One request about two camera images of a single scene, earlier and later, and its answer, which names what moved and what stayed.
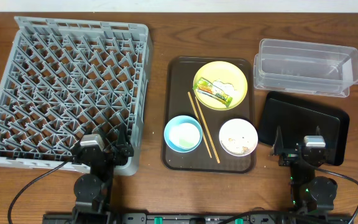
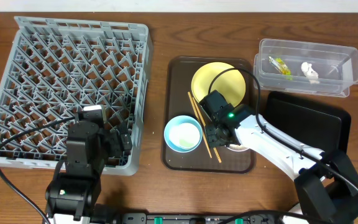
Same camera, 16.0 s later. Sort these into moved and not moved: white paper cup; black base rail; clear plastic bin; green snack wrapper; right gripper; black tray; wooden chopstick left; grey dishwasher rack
Moved: right gripper; green snack wrapper
Not moved: grey dishwasher rack; clear plastic bin; wooden chopstick left; black tray; black base rail; white paper cup
